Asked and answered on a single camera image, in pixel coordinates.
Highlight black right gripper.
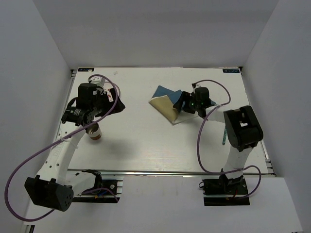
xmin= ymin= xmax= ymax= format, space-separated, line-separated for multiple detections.
xmin=173 ymin=91 xmax=201 ymax=114

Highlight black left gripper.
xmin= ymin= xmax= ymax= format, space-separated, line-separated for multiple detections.
xmin=91 ymin=88 xmax=125 ymax=117

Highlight blue tan white placemat cloth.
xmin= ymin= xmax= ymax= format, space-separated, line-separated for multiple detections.
xmin=149 ymin=85 xmax=216 ymax=125

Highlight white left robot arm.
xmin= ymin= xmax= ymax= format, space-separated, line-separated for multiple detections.
xmin=24 ymin=83 xmax=125 ymax=212

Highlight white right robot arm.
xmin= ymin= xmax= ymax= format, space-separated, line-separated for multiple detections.
xmin=173 ymin=87 xmax=263 ymax=194

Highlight white plate with red print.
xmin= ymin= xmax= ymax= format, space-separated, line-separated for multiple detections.
xmin=104 ymin=81 xmax=121 ymax=102

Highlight white brown metal cup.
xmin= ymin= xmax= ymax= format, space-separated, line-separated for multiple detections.
xmin=86 ymin=123 xmax=102 ymax=140

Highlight blue label sticker left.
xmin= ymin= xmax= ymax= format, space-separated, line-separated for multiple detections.
xmin=77 ymin=67 xmax=94 ymax=72

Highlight blue label sticker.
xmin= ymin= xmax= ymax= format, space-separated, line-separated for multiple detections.
xmin=223 ymin=69 xmax=240 ymax=73
xmin=77 ymin=67 xmax=94 ymax=72

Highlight blue label sticker right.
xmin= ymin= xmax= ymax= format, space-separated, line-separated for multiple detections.
xmin=223 ymin=69 xmax=240 ymax=73

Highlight teal handled knife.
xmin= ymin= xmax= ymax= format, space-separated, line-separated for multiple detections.
xmin=222 ymin=127 xmax=227 ymax=145

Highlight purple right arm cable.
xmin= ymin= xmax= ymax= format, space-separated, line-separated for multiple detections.
xmin=191 ymin=79 xmax=261 ymax=200

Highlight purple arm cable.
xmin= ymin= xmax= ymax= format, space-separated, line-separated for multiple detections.
xmin=191 ymin=79 xmax=261 ymax=200
xmin=5 ymin=74 xmax=122 ymax=221

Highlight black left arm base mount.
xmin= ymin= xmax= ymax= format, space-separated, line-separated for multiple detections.
xmin=72 ymin=169 xmax=123 ymax=203

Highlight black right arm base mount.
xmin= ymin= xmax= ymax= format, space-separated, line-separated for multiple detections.
xmin=199 ymin=175 xmax=250 ymax=206

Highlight aluminium table frame rail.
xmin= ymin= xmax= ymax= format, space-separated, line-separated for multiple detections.
xmin=46 ymin=69 xmax=277 ymax=178

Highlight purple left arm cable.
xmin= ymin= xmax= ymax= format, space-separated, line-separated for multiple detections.
xmin=5 ymin=74 xmax=122 ymax=221

